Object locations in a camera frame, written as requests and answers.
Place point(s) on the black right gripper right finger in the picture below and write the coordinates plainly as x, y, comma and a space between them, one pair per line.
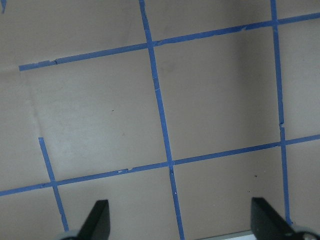
266, 223

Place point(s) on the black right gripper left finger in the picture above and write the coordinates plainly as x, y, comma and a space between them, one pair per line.
97, 225

